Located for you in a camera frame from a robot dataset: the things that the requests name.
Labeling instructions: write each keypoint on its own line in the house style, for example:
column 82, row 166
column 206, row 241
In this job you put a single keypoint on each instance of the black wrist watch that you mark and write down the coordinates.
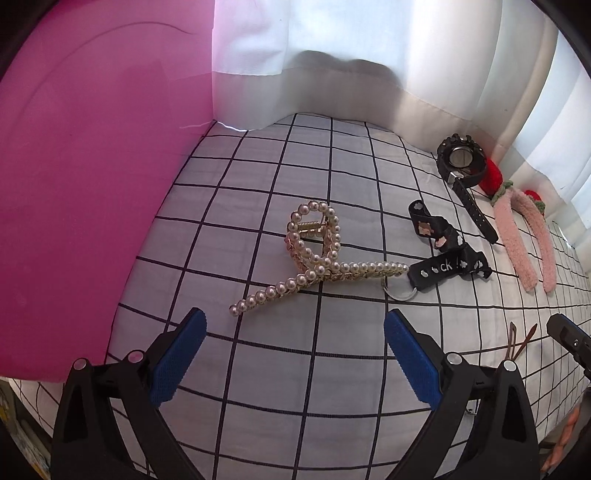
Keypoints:
column 462, row 164

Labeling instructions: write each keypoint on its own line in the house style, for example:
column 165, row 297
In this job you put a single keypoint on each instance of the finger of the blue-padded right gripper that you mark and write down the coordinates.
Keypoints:
column 571, row 337

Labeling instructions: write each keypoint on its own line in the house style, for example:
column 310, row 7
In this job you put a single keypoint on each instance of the pink plastic tub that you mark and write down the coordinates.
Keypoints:
column 99, row 110

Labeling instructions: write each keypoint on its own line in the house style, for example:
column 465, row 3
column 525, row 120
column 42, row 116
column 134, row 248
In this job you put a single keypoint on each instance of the pearl hair claw clip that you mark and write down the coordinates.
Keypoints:
column 313, row 240

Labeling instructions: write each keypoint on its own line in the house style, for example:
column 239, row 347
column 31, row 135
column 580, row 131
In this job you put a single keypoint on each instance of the brown snap hair clip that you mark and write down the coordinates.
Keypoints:
column 514, row 347

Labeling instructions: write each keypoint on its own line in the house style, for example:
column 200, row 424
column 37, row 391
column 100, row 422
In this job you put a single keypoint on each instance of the pink fuzzy strawberry headband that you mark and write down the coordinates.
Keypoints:
column 506, row 200

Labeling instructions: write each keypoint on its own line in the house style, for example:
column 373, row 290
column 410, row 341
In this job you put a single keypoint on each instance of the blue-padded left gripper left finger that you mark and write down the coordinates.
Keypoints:
column 87, row 442

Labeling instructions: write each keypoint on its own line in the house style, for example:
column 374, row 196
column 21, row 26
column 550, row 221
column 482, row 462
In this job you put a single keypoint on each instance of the white curtain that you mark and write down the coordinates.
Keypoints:
column 500, row 71

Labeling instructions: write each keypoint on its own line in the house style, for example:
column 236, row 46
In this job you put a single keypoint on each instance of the person's right hand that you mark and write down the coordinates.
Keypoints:
column 558, row 450

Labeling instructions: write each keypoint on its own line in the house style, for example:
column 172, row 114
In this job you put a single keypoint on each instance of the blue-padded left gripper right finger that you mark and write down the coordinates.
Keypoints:
column 502, row 443

